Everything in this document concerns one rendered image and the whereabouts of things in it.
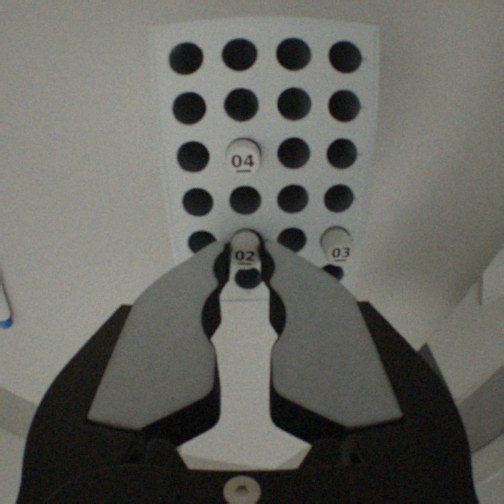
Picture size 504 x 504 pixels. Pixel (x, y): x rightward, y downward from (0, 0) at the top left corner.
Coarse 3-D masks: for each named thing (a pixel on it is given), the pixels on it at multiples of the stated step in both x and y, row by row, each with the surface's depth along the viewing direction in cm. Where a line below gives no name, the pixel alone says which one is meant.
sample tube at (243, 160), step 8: (232, 144) 11; (240, 144) 11; (248, 144) 11; (256, 144) 13; (232, 152) 11; (240, 152) 11; (248, 152) 11; (256, 152) 11; (232, 160) 11; (240, 160) 11; (248, 160) 11; (256, 160) 11; (232, 168) 11; (240, 168) 11; (248, 168) 11; (256, 168) 11; (240, 176) 11; (248, 176) 11
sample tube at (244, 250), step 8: (240, 232) 13; (248, 232) 13; (256, 232) 14; (232, 240) 13; (240, 240) 13; (248, 240) 13; (256, 240) 13; (232, 248) 13; (240, 248) 13; (248, 248) 13; (256, 248) 13; (232, 256) 13; (240, 256) 13; (248, 256) 13; (256, 256) 13; (240, 264) 13; (248, 264) 13; (256, 264) 13
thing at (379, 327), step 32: (384, 320) 8; (384, 352) 7; (416, 352) 7; (416, 384) 6; (416, 416) 5; (448, 416) 5; (352, 448) 5; (384, 448) 5; (416, 448) 5; (448, 448) 5; (448, 480) 4
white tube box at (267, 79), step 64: (192, 64) 13; (256, 64) 10; (320, 64) 10; (192, 128) 11; (256, 128) 11; (320, 128) 11; (192, 192) 15; (256, 192) 15; (320, 192) 13; (320, 256) 14
